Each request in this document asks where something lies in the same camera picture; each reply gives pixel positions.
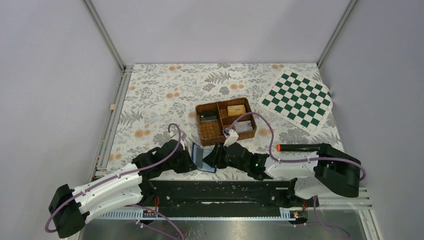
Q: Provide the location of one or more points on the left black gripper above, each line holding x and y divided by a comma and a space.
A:
188, 165

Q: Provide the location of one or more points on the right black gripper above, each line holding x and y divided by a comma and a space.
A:
211, 158

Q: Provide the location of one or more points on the blue leather card holder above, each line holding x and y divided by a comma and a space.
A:
197, 155

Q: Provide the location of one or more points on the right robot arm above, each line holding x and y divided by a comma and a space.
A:
321, 169

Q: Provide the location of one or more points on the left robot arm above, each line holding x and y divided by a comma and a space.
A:
72, 208

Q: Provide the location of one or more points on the grey card stack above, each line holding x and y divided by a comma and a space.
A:
243, 126

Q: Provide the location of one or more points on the tan card box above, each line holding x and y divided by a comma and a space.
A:
235, 110

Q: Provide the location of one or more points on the woven wicker divided basket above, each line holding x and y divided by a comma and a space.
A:
212, 132

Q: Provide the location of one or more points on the floral table mat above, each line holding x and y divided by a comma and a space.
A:
195, 84

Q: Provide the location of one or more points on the black marker orange cap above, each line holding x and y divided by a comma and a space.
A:
298, 147

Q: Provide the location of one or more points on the green white chessboard mat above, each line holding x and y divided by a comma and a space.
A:
298, 99

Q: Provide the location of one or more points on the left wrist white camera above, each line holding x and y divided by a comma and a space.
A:
177, 136

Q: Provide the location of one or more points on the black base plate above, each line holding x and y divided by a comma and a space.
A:
208, 198

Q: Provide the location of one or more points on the aluminium frame rail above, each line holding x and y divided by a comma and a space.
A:
136, 124

